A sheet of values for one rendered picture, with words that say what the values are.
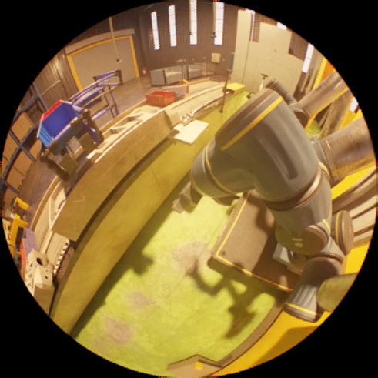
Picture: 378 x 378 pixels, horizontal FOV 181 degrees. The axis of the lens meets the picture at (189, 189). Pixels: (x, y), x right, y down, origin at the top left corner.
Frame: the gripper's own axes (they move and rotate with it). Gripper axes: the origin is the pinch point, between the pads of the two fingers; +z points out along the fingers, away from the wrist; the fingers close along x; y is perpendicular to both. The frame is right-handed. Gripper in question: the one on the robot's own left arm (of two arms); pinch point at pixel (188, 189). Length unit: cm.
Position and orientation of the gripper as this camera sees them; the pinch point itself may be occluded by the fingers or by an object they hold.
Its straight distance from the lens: 43.9
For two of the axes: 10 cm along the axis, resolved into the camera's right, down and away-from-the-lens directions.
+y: -7.6, -6.4, -1.3
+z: -3.0, 1.8, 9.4
